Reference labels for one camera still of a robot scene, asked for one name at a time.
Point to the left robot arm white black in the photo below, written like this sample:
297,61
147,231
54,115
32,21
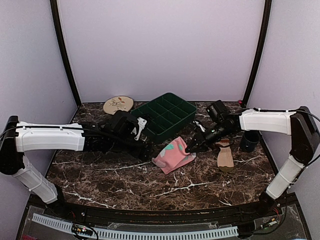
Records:
20,137

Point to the left black frame post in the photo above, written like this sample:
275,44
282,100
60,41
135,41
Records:
63,51

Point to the black frame post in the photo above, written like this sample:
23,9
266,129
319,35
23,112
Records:
63,51
258,53

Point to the green divided organizer tray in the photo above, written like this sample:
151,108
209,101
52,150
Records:
166,115

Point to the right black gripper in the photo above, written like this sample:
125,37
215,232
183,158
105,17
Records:
203,144

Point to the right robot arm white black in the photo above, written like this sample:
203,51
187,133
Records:
299,124

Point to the white slotted cable duct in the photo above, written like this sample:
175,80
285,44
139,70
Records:
121,231

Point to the beige striped sock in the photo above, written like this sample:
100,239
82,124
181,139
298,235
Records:
225,161

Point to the pink patterned sock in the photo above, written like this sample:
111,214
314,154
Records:
173,156

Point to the beige floral plate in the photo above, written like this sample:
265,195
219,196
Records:
118,103

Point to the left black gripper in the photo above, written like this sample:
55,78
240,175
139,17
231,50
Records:
147,152

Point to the right black frame post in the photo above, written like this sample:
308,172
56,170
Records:
258,53

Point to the dark blue mug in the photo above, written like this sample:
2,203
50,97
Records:
249,141

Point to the small circuit board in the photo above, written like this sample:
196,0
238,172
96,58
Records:
81,230

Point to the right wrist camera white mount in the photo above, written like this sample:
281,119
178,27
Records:
199,126

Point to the black front table rail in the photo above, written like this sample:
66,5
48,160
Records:
98,215

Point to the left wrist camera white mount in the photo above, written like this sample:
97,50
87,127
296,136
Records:
141,123

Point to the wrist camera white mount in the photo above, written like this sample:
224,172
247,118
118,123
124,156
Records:
141,123
199,126

